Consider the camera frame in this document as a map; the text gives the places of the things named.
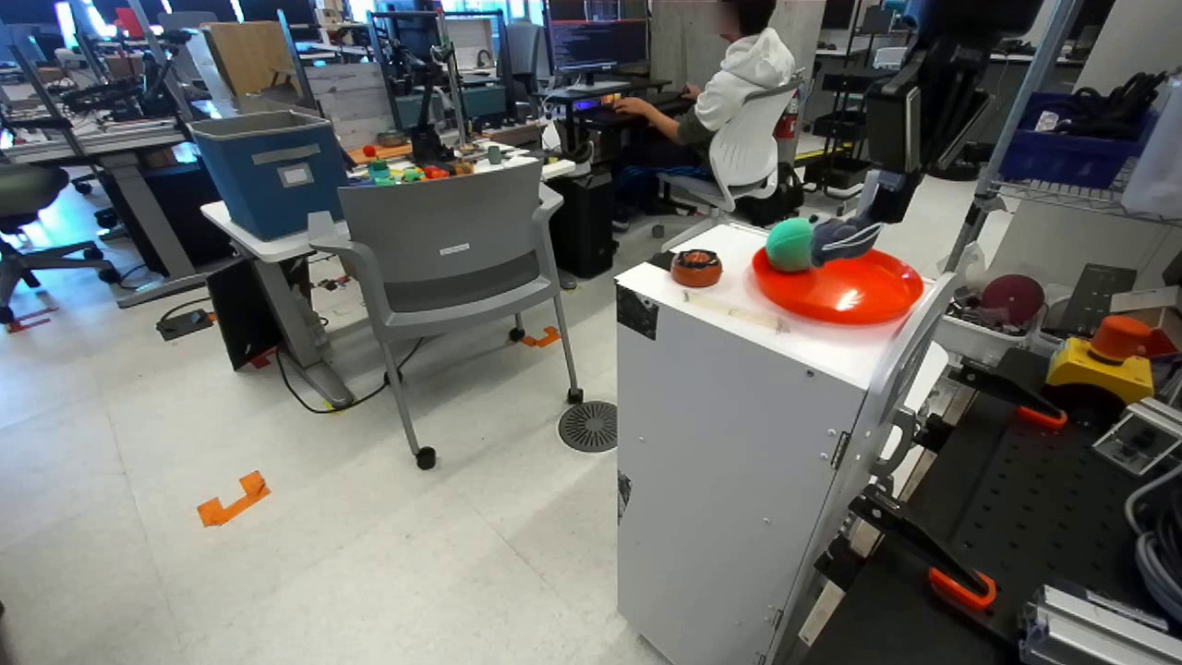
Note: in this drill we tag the blue plastic crate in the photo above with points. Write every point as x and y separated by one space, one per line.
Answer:
1065 152

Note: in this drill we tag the aluminium extrusion rail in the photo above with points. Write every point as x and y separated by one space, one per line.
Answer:
1094 630

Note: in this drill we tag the grey plastic chair on casters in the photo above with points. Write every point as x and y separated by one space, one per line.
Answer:
443 240

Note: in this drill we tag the red plastic bowl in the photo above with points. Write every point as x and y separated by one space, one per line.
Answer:
861 298

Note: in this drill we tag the round grey floor base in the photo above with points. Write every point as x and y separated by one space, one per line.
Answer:
586 425

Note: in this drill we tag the black perforated breadboard table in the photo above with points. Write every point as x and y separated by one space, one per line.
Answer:
1045 518

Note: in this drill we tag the grey desk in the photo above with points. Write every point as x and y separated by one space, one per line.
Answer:
97 141

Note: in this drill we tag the white toy kitchen cabinet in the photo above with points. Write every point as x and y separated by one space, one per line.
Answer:
726 466

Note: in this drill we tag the cardboard box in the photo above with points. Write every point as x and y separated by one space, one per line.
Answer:
254 59

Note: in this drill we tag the black office chair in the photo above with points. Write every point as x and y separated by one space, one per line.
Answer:
22 189

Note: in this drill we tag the computer monitor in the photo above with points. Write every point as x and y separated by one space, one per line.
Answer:
599 42

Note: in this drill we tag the green foam ball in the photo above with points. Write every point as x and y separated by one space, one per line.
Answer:
790 245

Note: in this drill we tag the person in white hoodie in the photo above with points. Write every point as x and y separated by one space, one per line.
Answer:
745 93

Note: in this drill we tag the black computer tower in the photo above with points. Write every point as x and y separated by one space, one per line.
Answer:
580 224

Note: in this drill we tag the blue storage bin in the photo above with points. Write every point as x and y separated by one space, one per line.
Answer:
271 171

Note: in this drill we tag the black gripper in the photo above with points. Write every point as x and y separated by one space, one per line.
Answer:
906 124

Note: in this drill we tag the yellow box red stop button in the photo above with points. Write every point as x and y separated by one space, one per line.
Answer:
1094 367

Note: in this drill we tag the grey metal bracket plate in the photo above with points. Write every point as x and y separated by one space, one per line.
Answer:
1099 298

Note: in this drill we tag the black power brick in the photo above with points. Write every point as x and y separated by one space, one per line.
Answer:
187 322

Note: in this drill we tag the black rolling cart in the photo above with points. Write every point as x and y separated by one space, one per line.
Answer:
845 124

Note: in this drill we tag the white mesh office chair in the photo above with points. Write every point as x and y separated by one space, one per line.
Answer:
752 150

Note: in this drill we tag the small brown bowl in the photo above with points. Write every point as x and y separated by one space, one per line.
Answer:
694 266

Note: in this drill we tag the silver corner bracket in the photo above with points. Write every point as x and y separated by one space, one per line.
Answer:
1140 437

